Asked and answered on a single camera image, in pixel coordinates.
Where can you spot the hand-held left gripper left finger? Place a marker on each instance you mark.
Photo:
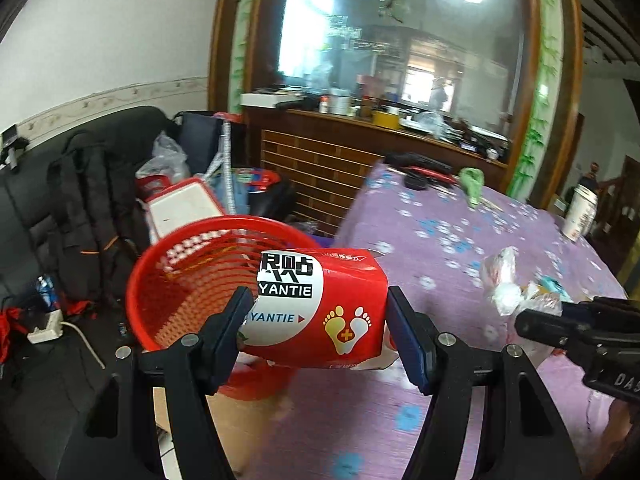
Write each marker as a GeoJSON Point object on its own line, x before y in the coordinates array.
{"type": "Point", "coordinates": [234, 322]}

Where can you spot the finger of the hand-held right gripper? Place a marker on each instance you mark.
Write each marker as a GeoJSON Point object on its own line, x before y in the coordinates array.
{"type": "Point", "coordinates": [550, 330]}
{"type": "Point", "coordinates": [600, 310]}

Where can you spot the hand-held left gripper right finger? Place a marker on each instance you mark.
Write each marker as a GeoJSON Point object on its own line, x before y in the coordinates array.
{"type": "Point", "coordinates": [407, 332]}

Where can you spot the red plastic basket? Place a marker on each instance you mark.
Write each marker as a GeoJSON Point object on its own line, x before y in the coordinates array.
{"type": "Point", "coordinates": [190, 270]}

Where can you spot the clear plastic bag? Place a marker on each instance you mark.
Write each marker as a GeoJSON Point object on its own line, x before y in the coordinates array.
{"type": "Point", "coordinates": [500, 280]}
{"type": "Point", "coordinates": [165, 157]}

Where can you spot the red medicine box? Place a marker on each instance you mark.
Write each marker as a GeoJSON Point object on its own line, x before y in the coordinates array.
{"type": "Point", "coordinates": [320, 320]}

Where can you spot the white paper cup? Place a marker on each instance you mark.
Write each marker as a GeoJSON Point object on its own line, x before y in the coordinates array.
{"type": "Point", "coordinates": [580, 210]}

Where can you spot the wooden stair railing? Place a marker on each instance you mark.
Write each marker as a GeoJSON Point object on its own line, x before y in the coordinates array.
{"type": "Point", "coordinates": [615, 200]}

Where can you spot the white red-rimmed tray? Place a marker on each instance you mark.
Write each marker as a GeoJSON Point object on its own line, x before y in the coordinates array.
{"type": "Point", "coordinates": [180, 207]}

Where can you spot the blue cloth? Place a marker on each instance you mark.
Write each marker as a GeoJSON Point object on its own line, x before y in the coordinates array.
{"type": "Point", "coordinates": [235, 195]}

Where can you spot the red printed package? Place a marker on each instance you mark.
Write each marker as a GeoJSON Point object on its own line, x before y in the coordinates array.
{"type": "Point", "coordinates": [257, 179]}

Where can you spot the black car key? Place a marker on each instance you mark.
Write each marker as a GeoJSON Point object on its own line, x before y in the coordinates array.
{"type": "Point", "coordinates": [415, 182]}

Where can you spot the red pencil case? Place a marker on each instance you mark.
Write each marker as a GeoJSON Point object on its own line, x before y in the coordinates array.
{"type": "Point", "coordinates": [440, 176]}

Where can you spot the white measuring strip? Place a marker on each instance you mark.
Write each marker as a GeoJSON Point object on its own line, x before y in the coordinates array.
{"type": "Point", "coordinates": [227, 160]}

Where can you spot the green cloth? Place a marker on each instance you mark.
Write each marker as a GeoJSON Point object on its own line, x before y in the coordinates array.
{"type": "Point", "coordinates": [472, 182]}

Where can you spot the black pouch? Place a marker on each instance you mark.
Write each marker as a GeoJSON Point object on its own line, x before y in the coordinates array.
{"type": "Point", "coordinates": [415, 160]}

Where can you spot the white power strip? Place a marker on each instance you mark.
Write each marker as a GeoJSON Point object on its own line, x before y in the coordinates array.
{"type": "Point", "coordinates": [45, 327]}

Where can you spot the navy shopping bag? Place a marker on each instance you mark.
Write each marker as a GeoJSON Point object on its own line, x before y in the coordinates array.
{"type": "Point", "coordinates": [200, 135]}

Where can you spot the black backpack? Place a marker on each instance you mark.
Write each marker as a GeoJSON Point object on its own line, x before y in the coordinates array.
{"type": "Point", "coordinates": [85, 200]}

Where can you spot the yellow tape roll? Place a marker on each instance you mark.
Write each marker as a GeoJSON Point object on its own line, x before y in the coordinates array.
{"type": "Point", "coordinates": [385, 119]}

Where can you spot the black sofa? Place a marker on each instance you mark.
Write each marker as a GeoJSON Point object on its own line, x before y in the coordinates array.
{"type": "Point", "coordinates": [30, 230]}

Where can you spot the red cloth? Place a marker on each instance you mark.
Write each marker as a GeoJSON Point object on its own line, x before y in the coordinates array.
{"type": "Point", "coordinates": [10, 330]}

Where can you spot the white flat box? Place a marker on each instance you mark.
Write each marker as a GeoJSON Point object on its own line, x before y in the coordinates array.
{"type": "Point", "coordinates": [270, 99]}

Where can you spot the silver tin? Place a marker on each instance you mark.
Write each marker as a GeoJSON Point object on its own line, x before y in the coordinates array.
{"type": "Point", "coordinates": [340, 102]}

